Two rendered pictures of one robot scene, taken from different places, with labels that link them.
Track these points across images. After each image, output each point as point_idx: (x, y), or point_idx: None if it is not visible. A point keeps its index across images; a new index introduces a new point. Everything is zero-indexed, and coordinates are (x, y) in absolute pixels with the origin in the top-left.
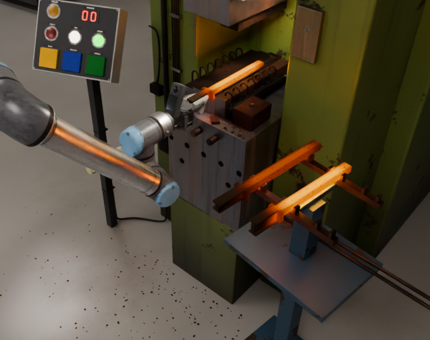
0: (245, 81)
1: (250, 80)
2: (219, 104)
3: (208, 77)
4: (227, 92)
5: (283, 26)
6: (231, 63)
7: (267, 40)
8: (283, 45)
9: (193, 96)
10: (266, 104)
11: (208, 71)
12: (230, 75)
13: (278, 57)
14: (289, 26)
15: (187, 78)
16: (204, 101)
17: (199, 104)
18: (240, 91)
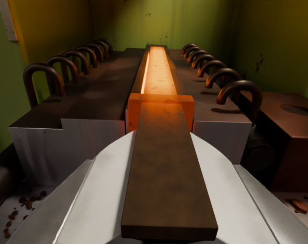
0: (184, 72)
1: (188, 68)
2: (216, 147)
3: (86, 87)
4: (241, 83)
5: (152, 4)
6: (104, 63)
7: (126, 37)
8: (155, 36)
9: (152, 166)
10: (299, 97)
11: (68, 79)
12: (141, 66)
13: (166, 46)
14: (163, 1)
15: (10, 119)
16: (240, 165)
17: (269, 212)
18: (241, 79)
